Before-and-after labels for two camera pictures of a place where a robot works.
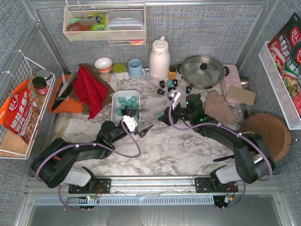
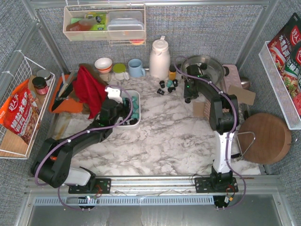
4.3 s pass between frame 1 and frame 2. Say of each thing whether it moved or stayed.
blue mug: stayed
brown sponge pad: stayed
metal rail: stayed
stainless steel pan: stayed
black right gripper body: moved
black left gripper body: moved
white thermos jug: stayed
